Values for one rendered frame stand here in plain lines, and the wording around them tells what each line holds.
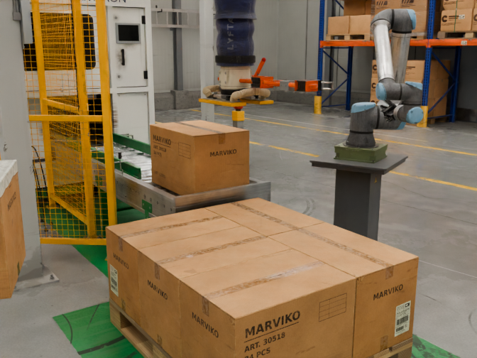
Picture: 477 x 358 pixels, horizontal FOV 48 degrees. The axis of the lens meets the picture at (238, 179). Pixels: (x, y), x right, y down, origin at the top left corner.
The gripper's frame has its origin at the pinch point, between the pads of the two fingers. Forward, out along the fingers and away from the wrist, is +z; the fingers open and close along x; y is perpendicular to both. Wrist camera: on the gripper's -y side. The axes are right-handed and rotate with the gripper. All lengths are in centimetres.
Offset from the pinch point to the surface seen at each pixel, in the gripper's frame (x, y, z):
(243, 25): -87, 46, 0
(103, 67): -109, 119, 76
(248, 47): -76, 50, 1
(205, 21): -80, -2, 339
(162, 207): -25, 141, 24
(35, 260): -39, 227, 53
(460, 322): 103, 47, -60
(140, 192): -33, 149, 54
